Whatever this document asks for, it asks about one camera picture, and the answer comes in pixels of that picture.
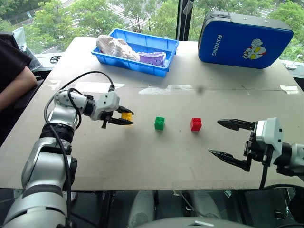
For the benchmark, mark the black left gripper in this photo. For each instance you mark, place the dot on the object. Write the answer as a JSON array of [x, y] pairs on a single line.
[[108, 116]]

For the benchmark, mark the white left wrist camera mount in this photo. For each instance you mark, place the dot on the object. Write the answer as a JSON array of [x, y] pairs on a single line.
[[108, 101]]

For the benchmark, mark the person's black shirt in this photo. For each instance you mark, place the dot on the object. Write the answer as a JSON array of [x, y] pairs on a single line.
[[12, 61]]

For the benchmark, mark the red toy brick cube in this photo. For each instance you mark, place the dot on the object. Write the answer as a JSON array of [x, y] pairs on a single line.
[[196, 125]]

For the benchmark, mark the clear plastic bag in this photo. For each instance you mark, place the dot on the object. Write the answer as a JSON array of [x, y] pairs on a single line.
[[23, 42]]

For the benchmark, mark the purple plastic packet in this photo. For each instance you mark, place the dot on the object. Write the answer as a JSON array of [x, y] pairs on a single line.
[[153, 58]]

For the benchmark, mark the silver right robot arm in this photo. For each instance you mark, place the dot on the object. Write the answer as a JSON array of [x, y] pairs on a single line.
[[297, 153]]

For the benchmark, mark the white crumpled cloth bundle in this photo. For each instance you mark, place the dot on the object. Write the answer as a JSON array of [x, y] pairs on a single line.
[[116, 47]]

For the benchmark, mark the grey rounded robot leg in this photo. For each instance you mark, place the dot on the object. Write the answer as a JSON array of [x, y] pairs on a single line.
[[204, 204], [142, 206]]

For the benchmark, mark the yellow toy brick cube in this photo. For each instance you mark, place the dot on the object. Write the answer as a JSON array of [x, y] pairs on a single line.
[[126, 116]]

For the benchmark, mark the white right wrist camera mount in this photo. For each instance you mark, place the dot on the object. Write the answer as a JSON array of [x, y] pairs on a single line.
[[272, 133]]

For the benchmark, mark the blue plastic bin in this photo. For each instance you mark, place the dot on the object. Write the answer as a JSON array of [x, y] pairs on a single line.
[[152, 45]]

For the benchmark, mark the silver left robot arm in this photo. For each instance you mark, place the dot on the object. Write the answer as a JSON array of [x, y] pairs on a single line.
[[50, 166]]

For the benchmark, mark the black table leg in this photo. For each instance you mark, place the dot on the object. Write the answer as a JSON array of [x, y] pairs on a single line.
[[107, 209]]

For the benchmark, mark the grey robot torso top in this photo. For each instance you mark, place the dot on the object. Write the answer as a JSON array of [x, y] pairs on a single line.
[[190, 223]]

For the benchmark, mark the green toy brick cube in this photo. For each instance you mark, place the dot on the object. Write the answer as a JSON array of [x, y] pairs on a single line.
[[159, 124]]

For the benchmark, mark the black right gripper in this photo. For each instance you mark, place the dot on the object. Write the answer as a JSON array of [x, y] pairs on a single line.
[[255, 148]]

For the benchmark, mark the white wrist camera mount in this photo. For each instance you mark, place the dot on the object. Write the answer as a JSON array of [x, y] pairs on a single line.
[[272, 133], [108, 101]]

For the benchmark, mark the blue RXIONG cartoon case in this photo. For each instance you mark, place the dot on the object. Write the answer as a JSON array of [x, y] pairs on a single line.
[[237, 45]]

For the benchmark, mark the black window frame post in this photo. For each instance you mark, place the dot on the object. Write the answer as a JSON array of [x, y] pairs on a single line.
[[184, 21]]

